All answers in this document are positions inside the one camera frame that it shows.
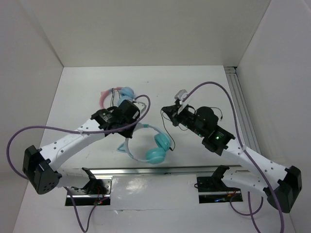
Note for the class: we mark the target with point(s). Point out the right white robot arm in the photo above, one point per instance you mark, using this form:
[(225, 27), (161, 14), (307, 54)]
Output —
[(279, 184)]

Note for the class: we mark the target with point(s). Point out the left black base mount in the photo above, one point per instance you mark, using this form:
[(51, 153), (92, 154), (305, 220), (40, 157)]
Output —
[(99, 195)]

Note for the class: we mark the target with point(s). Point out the aluminium rail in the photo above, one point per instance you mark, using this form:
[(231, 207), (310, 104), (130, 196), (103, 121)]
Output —
[(151, 171), (245, 122)]

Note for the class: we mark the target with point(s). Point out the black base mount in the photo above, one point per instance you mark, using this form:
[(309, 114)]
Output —
[(210, 192), (99, 195)]

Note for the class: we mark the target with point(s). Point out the aluminium rail at right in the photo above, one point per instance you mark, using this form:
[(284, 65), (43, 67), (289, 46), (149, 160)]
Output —
[(245, 122)]

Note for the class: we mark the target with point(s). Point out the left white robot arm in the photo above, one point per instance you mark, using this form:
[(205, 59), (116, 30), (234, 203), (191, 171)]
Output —
[(42, 166)]

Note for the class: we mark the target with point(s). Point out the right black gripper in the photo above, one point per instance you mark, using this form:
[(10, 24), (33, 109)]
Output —
[(171, 111)]

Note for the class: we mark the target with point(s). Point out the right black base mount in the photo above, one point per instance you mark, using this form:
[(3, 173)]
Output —
[(210, 192)]

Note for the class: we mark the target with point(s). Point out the aluminium rail at front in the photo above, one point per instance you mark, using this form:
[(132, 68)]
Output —
[(151, 171)]

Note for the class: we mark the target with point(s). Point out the teal cat ear headphones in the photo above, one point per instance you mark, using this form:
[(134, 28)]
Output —
[(150, 144)]

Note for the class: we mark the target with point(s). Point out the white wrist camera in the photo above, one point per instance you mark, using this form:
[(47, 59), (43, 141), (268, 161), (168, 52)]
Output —
[(141, 106), (179, 100)]

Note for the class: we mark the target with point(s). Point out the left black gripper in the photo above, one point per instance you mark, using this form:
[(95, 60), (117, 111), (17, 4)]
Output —
[(126, 133)]

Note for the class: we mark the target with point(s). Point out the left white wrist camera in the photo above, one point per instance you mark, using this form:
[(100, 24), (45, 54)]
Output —
[(141, 106)]

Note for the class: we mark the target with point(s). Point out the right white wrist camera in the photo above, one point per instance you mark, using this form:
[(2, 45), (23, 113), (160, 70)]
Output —
[(179, 100)]

